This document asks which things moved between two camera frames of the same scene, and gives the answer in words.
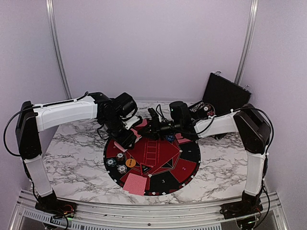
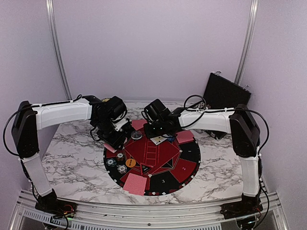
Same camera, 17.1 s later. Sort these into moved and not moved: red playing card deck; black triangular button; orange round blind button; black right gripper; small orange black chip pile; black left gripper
Moved: black left gripper; red playing card deck
Not moved: black triangular button; small orange black chip pile; black right gripper; orange round blind button
